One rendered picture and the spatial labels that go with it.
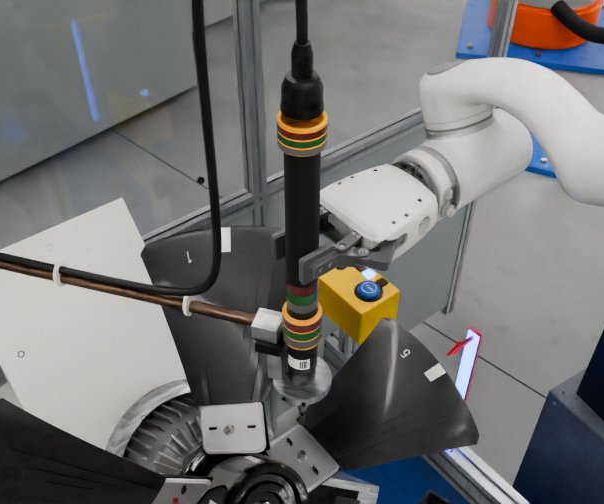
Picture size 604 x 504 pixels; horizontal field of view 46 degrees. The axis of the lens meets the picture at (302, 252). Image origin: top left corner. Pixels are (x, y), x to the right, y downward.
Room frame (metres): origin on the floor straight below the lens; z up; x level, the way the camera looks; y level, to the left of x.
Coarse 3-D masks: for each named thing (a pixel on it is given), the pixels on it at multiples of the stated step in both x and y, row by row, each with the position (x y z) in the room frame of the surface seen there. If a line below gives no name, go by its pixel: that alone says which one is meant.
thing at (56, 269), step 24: (192, 0) 0.55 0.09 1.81; (216, 168) 0.55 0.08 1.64; (216, 192) 0.55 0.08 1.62; (216, 216) 0.55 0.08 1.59; (216, 240) 0.55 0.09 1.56; (24, 264) 0.62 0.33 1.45; (48, 264) 0.61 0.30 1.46; (216, 264) 0.55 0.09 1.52; (144, 288) 0.57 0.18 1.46; (168, 288) 0.57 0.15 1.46; (192, 288) 0.56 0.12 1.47
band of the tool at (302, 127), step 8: (280, 112) 0.53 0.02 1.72; (280, 120) 0.52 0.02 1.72; (288, 120) 0.54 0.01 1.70; (296, 120) 0.55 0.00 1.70; (304, 120) 0.55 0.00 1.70; (312, 120) 0.54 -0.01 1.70; (320, 120) 0.54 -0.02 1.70; (288, 128) 0.51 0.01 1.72; (296, 128) 0.51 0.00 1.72; (304, 128) 0.55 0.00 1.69; (312, 128) 0.51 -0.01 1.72; (320, 128) 0.51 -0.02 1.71; (320, 144) 0.51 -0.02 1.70
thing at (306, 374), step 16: (304, 48) 0.52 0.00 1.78; (304, 64) 0.52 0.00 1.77; (288, 80) 0.52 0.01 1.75; (304, 80) 0.52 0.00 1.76; (320, 80) 0.52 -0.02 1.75; (288, 96) 0.51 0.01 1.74; (304, 96) 0.51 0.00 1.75; (320, 96) 0.52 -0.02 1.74; (288, 112) 0.51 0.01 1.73; (304, 112) 0.51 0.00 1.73; (320, 112) 0.51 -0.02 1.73; (288, 352) 0.52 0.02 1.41; (304, 352) 0.51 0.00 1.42; (304, 368) 0.51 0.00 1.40; (304, 384) 0.51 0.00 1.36
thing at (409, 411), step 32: (384, 320) 0.74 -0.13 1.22; (384, 352) 0.69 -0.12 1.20; (416, 352) 0.69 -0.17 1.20; (352, 384) 0.64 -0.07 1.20; (384, 384) 0.64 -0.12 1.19; (416, 384) 0.64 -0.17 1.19; (448, 384) 0.65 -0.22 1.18; (320, 416) 0.58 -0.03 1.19; (352, 416) 0.58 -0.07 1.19; (384, 416) 0.59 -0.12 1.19; (416, 416) 0.59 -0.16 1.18; (448, 416) 0.60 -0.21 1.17; (352, 448) 0.53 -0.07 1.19; (384, 448) 0.54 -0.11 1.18; (416, 448) 0.55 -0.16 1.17; (448, 448) 0.56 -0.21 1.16
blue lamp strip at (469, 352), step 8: (472, 344) 0.74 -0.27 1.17; (464, 352) 0.75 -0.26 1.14; (472, 352) 0.73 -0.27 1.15; (464, 360) 0.74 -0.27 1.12; (472, 360) 0.73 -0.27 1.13; (464, 368) 0.74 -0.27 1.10; (464, 376) 0.74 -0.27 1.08; (456, 384) 0.75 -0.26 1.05; (464, 384) 0.73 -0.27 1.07; (464, 392) 0.73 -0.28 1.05
